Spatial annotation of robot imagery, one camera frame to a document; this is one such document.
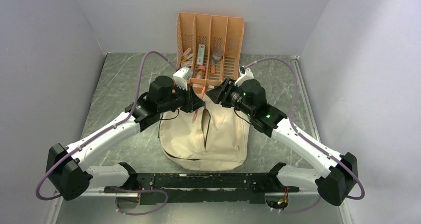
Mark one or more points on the orange plastic desk organizer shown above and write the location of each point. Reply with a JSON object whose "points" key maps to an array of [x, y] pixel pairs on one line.
{"points": [[215, 31]]}

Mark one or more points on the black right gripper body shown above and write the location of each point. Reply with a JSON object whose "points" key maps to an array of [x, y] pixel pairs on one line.
{"points": [[233, 96]]}

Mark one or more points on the red white small box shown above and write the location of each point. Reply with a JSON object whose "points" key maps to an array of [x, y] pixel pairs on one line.
{"points": [[187, 58]]}

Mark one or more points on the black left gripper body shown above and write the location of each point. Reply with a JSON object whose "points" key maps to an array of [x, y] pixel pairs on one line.
{"points": [[181, 98]]}

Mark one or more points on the beige canvas backpack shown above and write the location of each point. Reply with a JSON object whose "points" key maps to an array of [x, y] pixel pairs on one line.
{"points": [[214, 139]]}

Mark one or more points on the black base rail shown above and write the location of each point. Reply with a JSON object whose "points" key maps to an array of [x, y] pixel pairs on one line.
{"points": [[208, 187]]}

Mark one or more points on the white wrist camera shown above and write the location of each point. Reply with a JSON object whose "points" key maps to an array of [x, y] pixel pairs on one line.
{"points": [[244, 75], [181, 77]]}

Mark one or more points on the grey glue stick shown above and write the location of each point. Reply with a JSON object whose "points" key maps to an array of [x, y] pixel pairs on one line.
{"points": [[216, 57]]}

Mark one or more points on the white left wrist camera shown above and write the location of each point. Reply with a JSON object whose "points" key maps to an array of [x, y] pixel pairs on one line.
{"points": [[181, 77]]}

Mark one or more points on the teal white box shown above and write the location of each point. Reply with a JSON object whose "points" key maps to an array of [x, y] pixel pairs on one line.
{"points": [[200, 54]]}

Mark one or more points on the pink tape roll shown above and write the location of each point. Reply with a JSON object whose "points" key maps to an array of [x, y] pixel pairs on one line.
{"points": [[201, 72]]}

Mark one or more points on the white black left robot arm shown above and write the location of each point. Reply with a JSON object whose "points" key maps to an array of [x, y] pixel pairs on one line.
{"points": [[70, 169]]}

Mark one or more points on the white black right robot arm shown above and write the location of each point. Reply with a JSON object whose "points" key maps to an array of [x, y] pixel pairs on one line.
{"points": [[334, 174]]}

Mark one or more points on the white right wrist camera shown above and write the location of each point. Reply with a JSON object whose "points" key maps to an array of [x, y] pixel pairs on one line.
{"points": [[244, 75]]}

